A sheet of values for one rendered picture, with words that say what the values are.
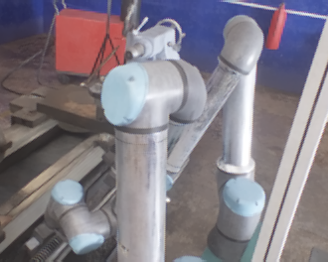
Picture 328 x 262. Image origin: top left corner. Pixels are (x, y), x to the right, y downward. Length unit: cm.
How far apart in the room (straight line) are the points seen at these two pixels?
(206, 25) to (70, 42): 198
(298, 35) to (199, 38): 130
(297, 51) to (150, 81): 493
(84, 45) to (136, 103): 399
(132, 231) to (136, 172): 14
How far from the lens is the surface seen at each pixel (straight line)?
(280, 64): 571
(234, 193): 150
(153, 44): 265
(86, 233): 122
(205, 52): 586
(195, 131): 139
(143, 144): 81
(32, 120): 210
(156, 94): 79
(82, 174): 177
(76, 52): 478
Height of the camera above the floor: 181
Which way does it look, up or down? 27 degrees down
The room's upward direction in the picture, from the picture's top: 8 degrees clockwise
